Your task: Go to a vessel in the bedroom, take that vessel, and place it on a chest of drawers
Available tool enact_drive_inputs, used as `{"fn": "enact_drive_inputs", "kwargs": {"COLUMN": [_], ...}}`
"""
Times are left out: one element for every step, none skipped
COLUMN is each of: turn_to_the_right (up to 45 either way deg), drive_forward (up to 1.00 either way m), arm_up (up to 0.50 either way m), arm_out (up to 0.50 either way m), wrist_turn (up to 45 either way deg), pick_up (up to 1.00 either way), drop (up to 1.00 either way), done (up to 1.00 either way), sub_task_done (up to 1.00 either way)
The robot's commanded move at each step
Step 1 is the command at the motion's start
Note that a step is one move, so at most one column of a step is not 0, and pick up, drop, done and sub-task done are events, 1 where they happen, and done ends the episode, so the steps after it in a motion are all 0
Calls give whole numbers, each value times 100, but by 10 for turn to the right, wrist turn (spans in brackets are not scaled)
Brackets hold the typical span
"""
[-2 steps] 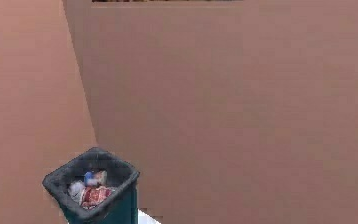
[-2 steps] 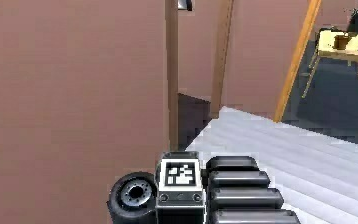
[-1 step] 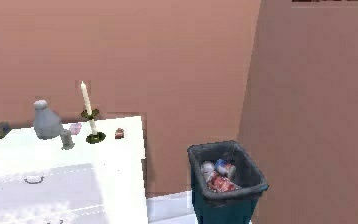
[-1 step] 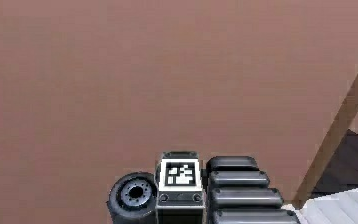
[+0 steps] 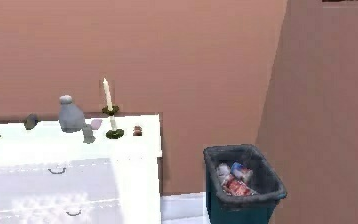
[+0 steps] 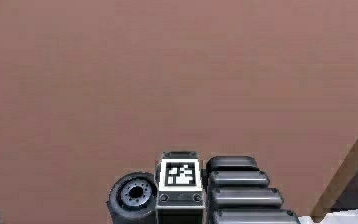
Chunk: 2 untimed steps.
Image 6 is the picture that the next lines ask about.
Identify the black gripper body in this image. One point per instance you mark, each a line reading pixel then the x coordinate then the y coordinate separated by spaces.
pixel 133 196

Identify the white flat object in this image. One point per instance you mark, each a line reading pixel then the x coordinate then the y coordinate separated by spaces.
pixel 343 217

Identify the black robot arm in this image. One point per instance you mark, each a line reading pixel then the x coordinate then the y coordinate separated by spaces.
pixel 240 196

